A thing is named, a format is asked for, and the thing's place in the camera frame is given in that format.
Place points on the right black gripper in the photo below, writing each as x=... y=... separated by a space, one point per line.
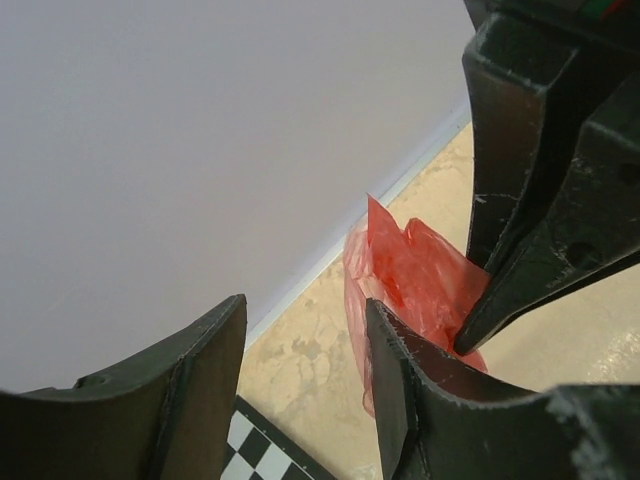
x=518 y=68

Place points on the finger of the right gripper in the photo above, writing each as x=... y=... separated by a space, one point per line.
x=590 y=232

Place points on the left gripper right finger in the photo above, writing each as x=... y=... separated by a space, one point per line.
x=439 y=418

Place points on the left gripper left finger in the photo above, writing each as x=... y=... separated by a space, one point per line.
x=163 y=413

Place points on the black white chessboard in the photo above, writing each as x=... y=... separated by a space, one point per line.
x=258 y=450

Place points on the red plastic trash bag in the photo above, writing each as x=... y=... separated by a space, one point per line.
x=414 y=271

